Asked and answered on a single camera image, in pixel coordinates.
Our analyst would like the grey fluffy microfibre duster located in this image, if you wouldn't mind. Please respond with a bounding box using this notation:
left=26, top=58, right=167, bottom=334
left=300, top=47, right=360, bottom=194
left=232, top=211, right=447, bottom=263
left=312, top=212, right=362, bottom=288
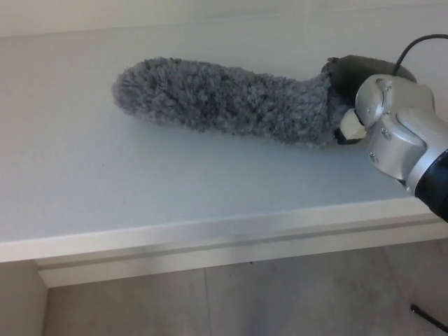
left=111, top=56, right=351, bottom=150

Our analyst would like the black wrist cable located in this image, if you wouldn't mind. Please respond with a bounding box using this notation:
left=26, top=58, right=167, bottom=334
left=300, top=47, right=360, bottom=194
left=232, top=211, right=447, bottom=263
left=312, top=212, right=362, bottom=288
left=391, top=33, right=448, bottom=76

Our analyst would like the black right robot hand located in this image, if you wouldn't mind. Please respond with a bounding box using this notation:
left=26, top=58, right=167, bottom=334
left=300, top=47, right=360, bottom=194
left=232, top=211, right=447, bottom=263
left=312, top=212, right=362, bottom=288
left=321, top=55, right=418, bottom=146

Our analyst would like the white built-in shelf unit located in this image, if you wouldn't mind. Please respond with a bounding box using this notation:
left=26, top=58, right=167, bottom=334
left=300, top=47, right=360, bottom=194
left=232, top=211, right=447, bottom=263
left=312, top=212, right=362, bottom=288
left=0, top=0, right=448, bottom=336

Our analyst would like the thin black rod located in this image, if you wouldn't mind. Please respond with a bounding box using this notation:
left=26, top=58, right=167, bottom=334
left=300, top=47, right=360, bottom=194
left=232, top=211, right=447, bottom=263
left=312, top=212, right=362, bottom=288
left=409, top=304, right=448, bottom=332

